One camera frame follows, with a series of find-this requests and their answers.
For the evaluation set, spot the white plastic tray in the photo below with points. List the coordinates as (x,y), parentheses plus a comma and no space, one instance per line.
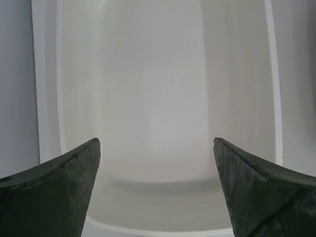
(156,81)

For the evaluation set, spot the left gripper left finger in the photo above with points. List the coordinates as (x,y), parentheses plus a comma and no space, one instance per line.
(51,199)

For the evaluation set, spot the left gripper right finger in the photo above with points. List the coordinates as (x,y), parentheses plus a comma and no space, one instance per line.
(263,198)

